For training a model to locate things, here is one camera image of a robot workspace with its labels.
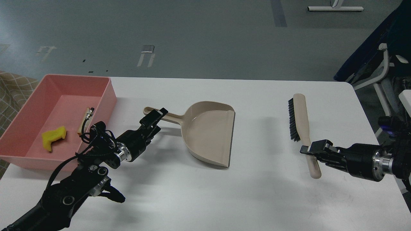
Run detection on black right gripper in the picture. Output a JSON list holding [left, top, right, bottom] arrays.
[[300, 140, 384, 182]]

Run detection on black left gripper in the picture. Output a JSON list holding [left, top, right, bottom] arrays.
[[116, 107, 168, 162]]

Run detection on beige hand brush black bristles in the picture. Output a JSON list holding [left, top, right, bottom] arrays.
[[288, 93, 322, 179]]

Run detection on beige plastic dustpan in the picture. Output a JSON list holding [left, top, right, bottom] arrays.
[[161, 101, 235, 168]]

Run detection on toy sandwich slice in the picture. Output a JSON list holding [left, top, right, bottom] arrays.
[[77, 107, 92, 136]]

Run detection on yellow sponge piece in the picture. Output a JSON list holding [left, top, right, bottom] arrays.
[[41, 126, 67, 152]]

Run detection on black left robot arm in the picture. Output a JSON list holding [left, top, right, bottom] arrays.
[[4, 108, 168, 231]]

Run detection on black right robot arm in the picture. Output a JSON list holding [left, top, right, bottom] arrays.
[[300, 116, 410, 191]]

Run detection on pink plastic bin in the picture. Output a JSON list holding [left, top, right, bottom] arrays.
[[0, 74, 117, 170]]

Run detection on beige checkered cloth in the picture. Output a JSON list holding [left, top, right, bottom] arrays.
[[0, 71, 39, 178]]

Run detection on white table leg base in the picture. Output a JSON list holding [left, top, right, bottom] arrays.
[[307, 0, 364, 12]]

